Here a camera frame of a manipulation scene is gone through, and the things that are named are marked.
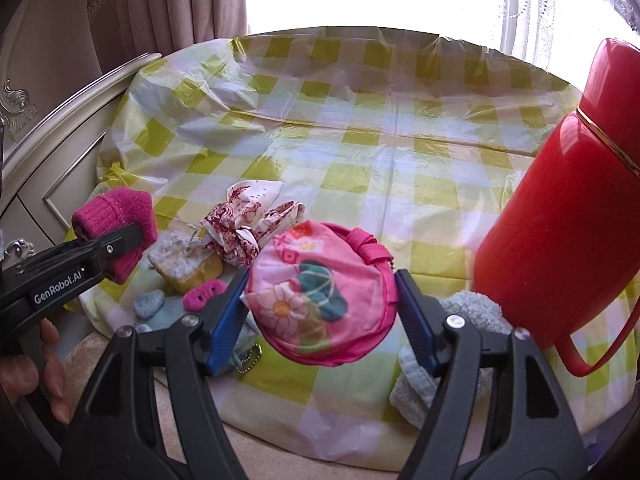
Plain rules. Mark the yellow checkered plastic tablecloth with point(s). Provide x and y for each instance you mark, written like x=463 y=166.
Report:
x=400 y=170

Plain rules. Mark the red thermos flask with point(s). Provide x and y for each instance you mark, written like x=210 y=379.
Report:
x=540 y=220

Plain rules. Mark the magenta knitted sock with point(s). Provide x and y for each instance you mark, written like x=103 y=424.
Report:
x=120 y=210

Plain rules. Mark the blue heart shaped sponge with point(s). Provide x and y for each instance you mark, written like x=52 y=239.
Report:
x=148 y=305

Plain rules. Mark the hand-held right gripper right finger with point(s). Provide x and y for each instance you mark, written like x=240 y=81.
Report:
x=415 y=320

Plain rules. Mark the white lace curtain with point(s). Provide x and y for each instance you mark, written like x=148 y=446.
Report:
x=565 y=0

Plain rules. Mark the light blue cloth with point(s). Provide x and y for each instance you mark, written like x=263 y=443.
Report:
x=167 y=320

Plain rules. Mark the small pink sponge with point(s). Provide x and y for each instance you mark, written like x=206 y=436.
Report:
x=202 y=294

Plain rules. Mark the light blue fuzzy sock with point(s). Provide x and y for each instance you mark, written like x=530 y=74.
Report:
x=475 y=307

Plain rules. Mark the person's left hand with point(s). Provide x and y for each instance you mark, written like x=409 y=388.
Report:
x=50 y=360

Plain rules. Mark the cream carved cabinet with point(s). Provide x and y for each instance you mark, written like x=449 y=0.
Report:
x=60 y=150

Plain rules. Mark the mauve curtain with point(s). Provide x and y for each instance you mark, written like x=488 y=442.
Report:
x=175 y=0

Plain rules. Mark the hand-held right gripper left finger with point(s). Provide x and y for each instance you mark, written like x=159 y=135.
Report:
x=227 y=320

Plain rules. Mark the yellow block sponge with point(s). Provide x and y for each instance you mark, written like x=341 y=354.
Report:
x=190 y=267

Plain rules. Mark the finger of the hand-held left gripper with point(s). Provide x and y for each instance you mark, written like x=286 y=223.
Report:
x=117 y=245

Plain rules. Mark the red white patterned cloth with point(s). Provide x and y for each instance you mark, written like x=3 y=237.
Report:
x=240 y=230

